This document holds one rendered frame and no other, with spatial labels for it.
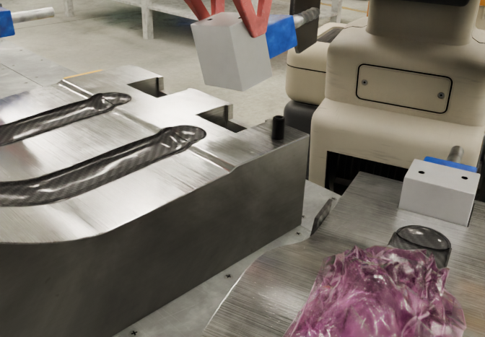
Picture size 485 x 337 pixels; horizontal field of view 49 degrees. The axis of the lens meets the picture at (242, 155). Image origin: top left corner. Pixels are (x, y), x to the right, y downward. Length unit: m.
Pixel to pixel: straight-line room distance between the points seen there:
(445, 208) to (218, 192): 0.17
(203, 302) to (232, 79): 0.18
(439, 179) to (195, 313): 0.20
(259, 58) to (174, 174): 0.12
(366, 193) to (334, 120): 0.31
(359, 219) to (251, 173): 0.09
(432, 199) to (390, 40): 0.37
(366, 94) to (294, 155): 0.33
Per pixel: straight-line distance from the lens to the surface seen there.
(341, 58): 0.74
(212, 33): 0.43
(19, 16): 0.66
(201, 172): 0.38
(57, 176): 0.40
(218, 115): 0.50
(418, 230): 0.41
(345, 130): 0.73
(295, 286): 0.27
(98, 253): 0.34
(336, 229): 0.39
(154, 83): 0.58
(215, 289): 0.41
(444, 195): 0.41
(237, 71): 0.43
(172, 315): 0.39
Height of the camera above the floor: 1.07
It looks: 26 degrees down
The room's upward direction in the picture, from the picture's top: 2 degrees clockwise
